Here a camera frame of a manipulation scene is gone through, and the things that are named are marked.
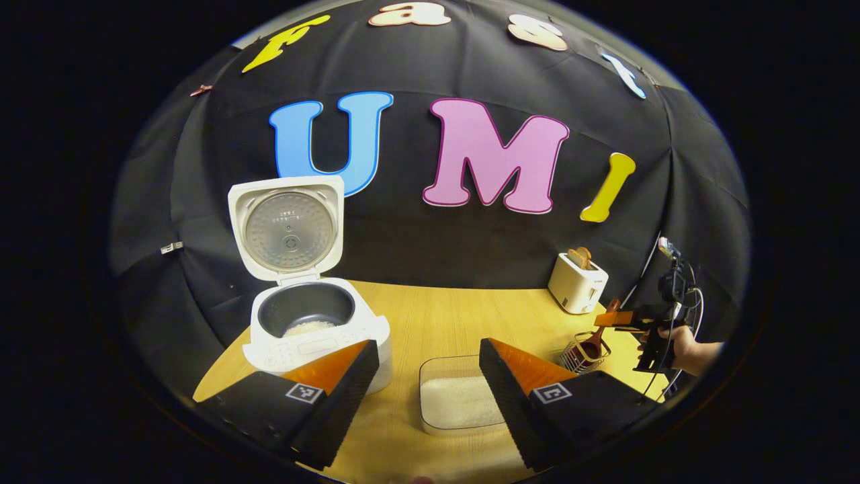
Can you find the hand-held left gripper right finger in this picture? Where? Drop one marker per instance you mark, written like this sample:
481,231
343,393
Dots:
507,403

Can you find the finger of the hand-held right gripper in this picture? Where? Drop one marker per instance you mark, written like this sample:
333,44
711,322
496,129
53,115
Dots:
615,319

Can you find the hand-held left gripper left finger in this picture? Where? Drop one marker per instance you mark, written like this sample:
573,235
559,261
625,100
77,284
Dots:
342,396

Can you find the wooden spoon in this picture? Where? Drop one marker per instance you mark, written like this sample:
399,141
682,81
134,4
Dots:
591,349

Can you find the clear plastic rice box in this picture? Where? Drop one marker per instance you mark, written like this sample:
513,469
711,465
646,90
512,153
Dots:
457,403

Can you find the white rice cooker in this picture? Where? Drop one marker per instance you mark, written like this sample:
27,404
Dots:
302,347

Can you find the white rice heap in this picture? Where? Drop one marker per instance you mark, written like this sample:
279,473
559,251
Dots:
309,329

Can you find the white toaster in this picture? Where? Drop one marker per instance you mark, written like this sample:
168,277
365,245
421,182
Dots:
574,289

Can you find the brown toast slice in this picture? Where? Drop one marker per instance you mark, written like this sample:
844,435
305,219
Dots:
581,257

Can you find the white cloth clip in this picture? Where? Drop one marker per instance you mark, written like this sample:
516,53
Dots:
171,248

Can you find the copper cloth clip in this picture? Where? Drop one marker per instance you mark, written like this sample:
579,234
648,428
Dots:
201,90

